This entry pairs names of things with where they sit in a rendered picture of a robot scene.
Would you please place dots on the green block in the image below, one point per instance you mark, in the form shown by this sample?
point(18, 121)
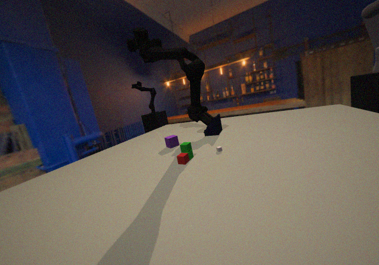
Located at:
point(190, 154)
point(186, 147)

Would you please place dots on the purple block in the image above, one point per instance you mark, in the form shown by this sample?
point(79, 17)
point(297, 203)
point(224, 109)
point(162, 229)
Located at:
point(171, 141)

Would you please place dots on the red block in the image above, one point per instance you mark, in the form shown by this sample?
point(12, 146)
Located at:
point(183, 158)

